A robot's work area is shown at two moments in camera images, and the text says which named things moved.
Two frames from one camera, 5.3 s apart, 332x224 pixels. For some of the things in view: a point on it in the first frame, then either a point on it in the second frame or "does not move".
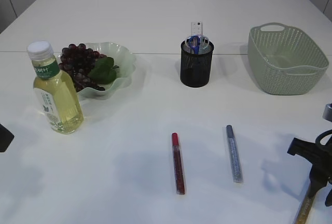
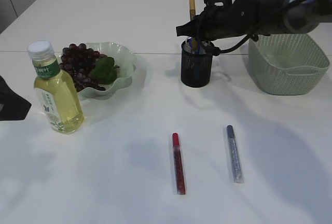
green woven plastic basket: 285,61 does not move
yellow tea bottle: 57,92 does not move
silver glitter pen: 236,165 does not move
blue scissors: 194,41 to 187,45
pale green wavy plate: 122,58 does not move
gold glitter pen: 305,209 to 192,16
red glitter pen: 178,165 does not move
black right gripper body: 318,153 to 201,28
